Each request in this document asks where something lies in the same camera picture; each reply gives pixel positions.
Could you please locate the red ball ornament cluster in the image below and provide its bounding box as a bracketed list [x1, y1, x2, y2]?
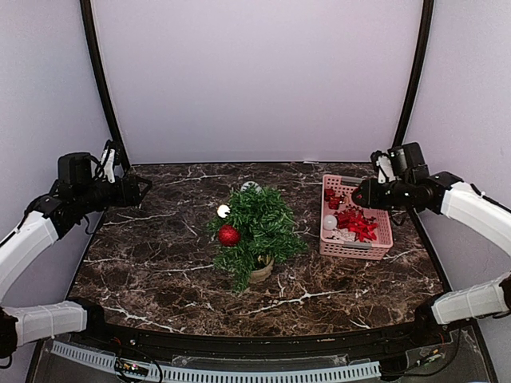
[323, 188, 378, 243]

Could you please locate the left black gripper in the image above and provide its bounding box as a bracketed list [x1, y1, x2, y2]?
[75, 175, 153, 215]

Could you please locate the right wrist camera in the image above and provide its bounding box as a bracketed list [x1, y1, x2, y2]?
[370, 151, 396, 184]

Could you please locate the white perforated cable duct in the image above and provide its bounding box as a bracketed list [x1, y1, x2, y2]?
[50, 341, 382, 383]

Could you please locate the right black frame pole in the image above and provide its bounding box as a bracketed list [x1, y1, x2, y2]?
[391, 0, 435, 148]

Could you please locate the left black frame pole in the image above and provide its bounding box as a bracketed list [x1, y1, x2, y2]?
[79, 0, 131, 171]

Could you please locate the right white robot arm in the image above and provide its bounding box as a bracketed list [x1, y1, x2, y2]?
[352, 142, 510, 346]

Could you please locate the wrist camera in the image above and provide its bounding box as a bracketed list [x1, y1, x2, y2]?
[97, 140, 122, 184]
[370, 151, 396, 184]

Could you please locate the black frame pole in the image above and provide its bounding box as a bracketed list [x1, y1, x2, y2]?
[79, 0, 131, 171]
[391, 0, 435, 148]

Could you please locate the white ball ornament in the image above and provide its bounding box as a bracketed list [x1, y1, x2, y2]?
[240, 181, 261, 192]
[323, 215, 338, 231]

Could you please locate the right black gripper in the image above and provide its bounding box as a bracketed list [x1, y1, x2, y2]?
[353, 178, 412, 211]

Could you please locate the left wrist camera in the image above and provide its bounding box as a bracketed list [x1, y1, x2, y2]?
[97, 140, 122, 184]

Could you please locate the red drum ornament gold trim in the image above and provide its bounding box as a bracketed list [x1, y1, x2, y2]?
[216, 204, 231, 219]

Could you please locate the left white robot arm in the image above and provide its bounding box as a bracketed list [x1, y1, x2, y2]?
[1, 148, 153, 359]

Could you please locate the pink plastic basket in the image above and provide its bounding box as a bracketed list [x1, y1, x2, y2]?
[319, 174, 394, 261]

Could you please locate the small green christmas tree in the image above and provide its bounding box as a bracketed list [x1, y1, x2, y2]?
[208, 187, 307, 293]

